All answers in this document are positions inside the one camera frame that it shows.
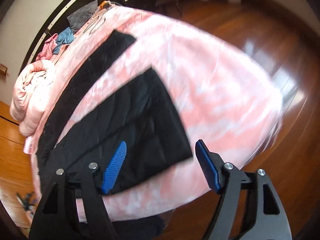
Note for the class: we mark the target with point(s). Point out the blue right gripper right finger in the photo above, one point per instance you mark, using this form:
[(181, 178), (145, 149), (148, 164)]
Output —
[(210, 164)]

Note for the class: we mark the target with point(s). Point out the dark grey pillow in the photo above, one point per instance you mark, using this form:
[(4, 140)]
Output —
[(78, 18)]

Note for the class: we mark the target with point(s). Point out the black pants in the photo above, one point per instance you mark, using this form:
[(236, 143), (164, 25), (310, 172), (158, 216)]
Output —
[(140, 113)]

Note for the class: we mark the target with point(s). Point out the pink folded quilt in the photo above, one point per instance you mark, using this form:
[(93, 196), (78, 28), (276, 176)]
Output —
[(30, 95)]

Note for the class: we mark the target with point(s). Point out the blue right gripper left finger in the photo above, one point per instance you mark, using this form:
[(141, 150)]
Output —
[(111, 173)]

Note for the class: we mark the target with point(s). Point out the pink patterned bed cover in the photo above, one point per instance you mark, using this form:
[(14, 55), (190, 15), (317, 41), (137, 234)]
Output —
[(222, 96)]

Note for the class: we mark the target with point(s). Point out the blue garment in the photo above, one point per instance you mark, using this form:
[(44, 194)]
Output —
[(65, 37)]

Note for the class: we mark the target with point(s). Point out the pink garment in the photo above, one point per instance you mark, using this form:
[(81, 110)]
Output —
[(47, 51)]

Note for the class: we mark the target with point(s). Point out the black headboard with white stripe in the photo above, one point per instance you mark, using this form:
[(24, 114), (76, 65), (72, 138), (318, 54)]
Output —
[(55, 23)]

